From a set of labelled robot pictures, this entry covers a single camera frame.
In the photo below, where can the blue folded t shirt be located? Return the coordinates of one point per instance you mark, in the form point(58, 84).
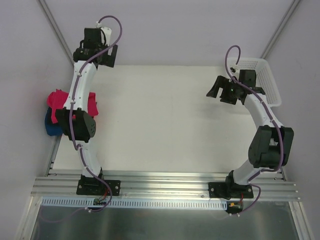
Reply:
point(52, 129)

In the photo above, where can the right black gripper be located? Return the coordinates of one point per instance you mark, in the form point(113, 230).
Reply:
point(225, 90)

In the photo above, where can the white slotted cable duct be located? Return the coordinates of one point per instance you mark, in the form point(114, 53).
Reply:
point(135, 203)

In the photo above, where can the aluminium mounting rail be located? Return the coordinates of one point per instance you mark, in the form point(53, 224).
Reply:
point(164, 185)

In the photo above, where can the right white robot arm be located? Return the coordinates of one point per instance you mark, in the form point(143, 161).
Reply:
point(271, 145)

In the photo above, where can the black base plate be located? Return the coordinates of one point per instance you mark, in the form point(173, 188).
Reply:
point(228, 191)
point(98, 187)

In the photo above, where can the white plastic basket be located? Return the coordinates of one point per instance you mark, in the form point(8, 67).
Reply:
point(264, 76)

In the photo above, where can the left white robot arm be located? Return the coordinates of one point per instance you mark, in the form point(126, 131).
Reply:
point(74, 118)

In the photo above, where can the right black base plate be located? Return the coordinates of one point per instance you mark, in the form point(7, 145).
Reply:
point(228, 191)

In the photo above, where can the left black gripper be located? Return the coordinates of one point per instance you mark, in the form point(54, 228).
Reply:
point(110, 56)

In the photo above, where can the pink t shirt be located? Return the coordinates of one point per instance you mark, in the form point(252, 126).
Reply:
point(57, 99)

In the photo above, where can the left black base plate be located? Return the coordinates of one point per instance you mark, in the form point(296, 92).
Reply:
point(98, 187)

